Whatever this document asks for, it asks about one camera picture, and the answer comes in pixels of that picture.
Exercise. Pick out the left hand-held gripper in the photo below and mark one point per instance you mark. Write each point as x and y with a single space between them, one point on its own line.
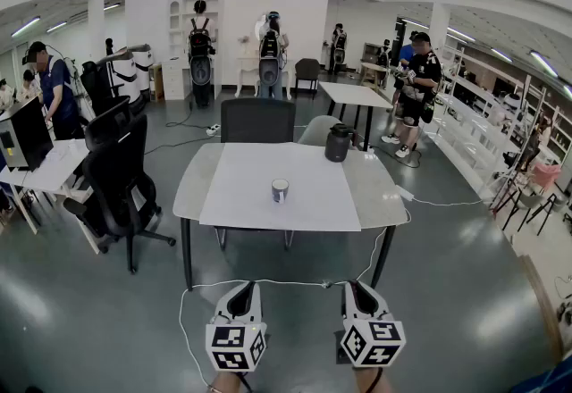
228 342

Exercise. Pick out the black mesh chair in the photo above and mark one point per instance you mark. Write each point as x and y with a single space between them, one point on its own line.
258 121

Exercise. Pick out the white power adapter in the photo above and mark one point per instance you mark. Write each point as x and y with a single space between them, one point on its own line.
404 192

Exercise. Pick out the white desk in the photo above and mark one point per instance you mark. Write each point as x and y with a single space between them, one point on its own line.
58 168

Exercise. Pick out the white shelf cabinet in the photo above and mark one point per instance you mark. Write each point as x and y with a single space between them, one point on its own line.
179 25

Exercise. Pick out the white paper sheet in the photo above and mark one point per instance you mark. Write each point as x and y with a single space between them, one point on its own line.
277 159

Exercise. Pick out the white floor power strip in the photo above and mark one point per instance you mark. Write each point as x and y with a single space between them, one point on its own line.
213 129

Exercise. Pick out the black high-back office chair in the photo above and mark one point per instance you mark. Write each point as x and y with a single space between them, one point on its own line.
114 186
109 119

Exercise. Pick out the person's right forearm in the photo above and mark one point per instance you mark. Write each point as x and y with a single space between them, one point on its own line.
368 382

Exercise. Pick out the white dressing table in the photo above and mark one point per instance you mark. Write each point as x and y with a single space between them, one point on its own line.
246 65

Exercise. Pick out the person's left forearm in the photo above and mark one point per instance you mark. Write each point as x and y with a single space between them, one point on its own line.
228 382

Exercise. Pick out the grey table with black legs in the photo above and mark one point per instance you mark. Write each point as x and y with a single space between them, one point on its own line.
380 186

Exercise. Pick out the white drawer unit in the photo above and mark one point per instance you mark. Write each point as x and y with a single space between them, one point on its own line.
172 78

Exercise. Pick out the black computer monitor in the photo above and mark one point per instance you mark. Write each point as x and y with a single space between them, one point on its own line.
24 136

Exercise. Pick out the black armrest office chair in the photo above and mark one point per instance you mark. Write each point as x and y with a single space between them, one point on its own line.
94 87

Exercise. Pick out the white table with black legs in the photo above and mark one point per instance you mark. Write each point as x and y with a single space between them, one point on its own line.
353 94

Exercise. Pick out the white shelving rack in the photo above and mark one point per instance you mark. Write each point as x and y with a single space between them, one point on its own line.
473 119

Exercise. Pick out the white and black robot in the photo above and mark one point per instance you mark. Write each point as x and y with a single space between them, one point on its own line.
143 65
123 78

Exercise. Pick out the black kettle jug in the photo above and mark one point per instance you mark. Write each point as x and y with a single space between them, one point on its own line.
338 145

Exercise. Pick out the brown chair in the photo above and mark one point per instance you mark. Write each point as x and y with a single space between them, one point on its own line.
307 72

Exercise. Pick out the beige shell chair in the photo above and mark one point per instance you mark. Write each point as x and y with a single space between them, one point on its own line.
318 130

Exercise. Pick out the wooden side table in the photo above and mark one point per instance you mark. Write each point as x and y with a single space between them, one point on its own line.
373 72

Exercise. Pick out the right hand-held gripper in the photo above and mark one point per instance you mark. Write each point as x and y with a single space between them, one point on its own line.
373 342

